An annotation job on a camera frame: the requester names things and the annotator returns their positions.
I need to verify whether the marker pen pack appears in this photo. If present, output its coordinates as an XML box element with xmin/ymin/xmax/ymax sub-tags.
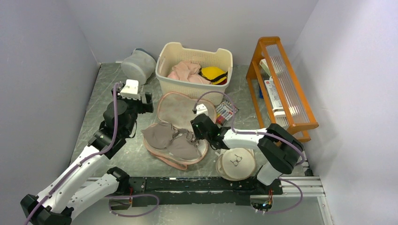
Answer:
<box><xmin>216</xmin><ymin>100</ymin><xmax>239</xmax><ymax>126</ymax></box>

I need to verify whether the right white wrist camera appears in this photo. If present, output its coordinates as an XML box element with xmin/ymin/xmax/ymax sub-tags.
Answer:
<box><xmin>193</xmin><ymin>104</ymin><xmax>208</xmax><ymax>116</ymax></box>

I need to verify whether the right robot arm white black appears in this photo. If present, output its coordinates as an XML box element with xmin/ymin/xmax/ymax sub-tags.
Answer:
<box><xmin>191</xmin><ymin>114</ymin><xmax>305</xmax><ymax>194</ymax></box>

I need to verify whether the floral mesh laundry bag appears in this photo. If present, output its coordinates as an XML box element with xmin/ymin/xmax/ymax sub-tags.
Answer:
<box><xmin>143</xmin><ymin>92</ymin><xmax>208</xmax><ymax>170</ymax></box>

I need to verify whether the pink cloth in basket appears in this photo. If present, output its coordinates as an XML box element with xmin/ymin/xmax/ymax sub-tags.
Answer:
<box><xmin>167</xmin><ymin>60</ymin><xmax>211</xmax><ymax>84</ymax></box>

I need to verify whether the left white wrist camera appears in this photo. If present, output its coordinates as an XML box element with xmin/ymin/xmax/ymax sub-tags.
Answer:
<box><xmin>120</xmin><ymin>79</ymin><xmax>140</xmax><ymax>100</ymax></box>

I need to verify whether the orange wooden rack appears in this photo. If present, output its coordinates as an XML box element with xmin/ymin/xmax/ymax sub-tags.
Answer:
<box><xmin>245</xmin><ymin>37</ymin><xmax>319</xmax><ymax>143</ymax></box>

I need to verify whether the taupe grey bra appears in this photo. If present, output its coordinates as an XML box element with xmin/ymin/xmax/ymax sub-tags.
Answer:
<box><xmin>141</xmin><ymin>122</ymin><xmax>202</xmax><ymax>160</ymax></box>

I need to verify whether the cream plastic laundry basket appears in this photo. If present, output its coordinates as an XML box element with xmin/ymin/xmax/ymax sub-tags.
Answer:
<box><xmin>155</xmin><ymin>42</ymin><xmax>233</xmax><ymax>105</ymax></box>

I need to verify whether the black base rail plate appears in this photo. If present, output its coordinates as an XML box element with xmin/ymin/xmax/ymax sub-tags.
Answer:
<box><xmin>109</xmin><ymin>177</ymin><xmax>283</xmax><ymax>210</ymax></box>

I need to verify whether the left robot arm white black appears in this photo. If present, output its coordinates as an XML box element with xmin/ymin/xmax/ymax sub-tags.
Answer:
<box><xmin>20</xmin><ymin>91</ymin><xmax>154</xmax><ymax>225</ymax></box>

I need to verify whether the beige round glasses pouch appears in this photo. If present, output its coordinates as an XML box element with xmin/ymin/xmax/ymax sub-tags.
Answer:
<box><xmin>216</xmin><ymin>148</ymin><xmax>256</xmax><ymax>181</ymax></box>

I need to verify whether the yellow black cloth in basket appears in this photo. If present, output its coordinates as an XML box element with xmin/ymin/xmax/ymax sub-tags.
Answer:
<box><xmin>199</xmin><ymin>67</ymin><xmax>228</xmax><ymax>85</ymax></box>

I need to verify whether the white box in rack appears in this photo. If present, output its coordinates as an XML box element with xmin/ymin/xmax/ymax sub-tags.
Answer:
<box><xmin>264</xmin><ymin>80</ymin><xmax>283</xmax><ymax>111</ymax></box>

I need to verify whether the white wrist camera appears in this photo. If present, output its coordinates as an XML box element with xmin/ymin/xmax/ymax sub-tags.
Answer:
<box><xmin>193</xmin><ymin>104</ymin><xmax>208</xmax><ymax>116</ymax></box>
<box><xmin>120</xmin><ymin>79</ymin><xmax>140</xmax><ymax>100</ymax></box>

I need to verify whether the grey round mesh bag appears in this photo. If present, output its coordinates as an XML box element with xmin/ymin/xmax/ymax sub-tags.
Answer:
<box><xmin>121</xmin><ymin>48</ymin><xmax>156</xmax><ymax>85</ymax></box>

